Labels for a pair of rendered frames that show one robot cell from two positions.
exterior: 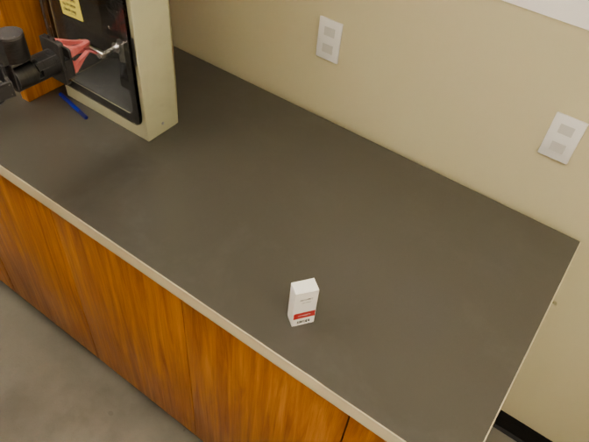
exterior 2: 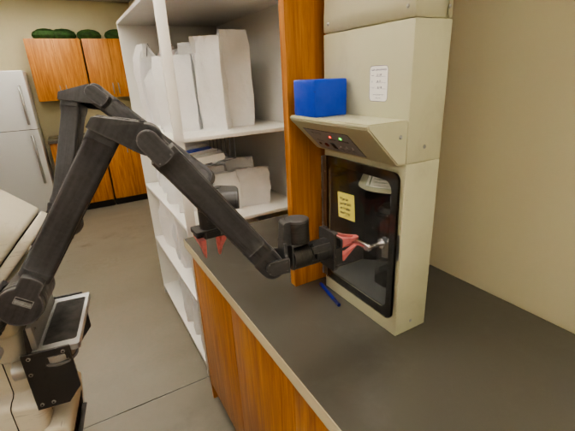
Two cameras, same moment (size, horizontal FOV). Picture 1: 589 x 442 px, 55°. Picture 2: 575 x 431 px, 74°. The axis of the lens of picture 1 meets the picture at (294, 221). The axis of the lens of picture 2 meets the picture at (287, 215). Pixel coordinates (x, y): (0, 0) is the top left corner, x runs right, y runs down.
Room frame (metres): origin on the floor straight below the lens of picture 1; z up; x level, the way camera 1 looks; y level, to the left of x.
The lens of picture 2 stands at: (0.30, 0.22, 1.61)
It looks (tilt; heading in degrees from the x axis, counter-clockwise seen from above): 20 degrees down; 30
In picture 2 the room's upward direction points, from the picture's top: 3 degrees counter-clockwise
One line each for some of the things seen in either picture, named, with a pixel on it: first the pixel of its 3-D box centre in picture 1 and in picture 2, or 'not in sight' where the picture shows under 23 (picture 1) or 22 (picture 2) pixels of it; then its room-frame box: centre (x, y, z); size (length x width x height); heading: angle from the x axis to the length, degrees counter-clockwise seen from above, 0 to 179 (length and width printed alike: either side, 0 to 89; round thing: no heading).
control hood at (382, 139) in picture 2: not in sight; (342, 138); (1.20, 0.57, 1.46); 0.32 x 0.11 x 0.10; 59
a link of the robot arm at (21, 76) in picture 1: (21, 72); (299, 254); (1.03, 0.61, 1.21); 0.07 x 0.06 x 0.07; 148
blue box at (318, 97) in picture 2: not in sight; (319, 97); (1.25, 0.65, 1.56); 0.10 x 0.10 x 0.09; 59
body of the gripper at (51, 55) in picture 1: (46, 64); (319, 250); (1.08, 0.58, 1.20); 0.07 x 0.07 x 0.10; 58
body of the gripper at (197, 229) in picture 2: not in sight; (208, 221); (1.11, 0.97, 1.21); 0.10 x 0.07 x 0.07; 150
